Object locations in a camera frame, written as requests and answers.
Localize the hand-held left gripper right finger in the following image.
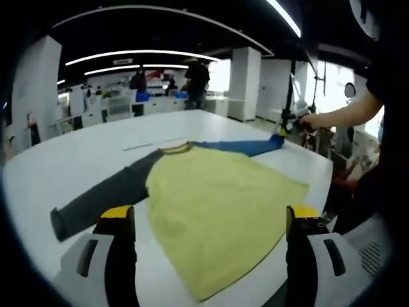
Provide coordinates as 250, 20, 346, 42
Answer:
285, 204, 367, 307

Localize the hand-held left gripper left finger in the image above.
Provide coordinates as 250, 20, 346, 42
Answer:
60, 204, 140, 307

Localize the yellow blue grey garment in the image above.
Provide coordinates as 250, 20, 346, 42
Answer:
50, 133, 310, 303

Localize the person's right hand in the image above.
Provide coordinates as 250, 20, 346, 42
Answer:
298, 113, 322, 129

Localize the black tripod stand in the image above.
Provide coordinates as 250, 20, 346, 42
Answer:
286, 47, 327, 129

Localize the white grilled device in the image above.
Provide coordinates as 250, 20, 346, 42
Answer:
340, 217, 392, 281

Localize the ceiling light strip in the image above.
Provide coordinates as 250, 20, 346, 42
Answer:
265, 0, 303, 38
84, 63, 190, 77
65, 49, 221, 67

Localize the person in black shirt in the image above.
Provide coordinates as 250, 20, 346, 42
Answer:
332, 0, 409, 237

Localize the row of white cabinets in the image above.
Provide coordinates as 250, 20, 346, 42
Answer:
57, 92, 229, 129

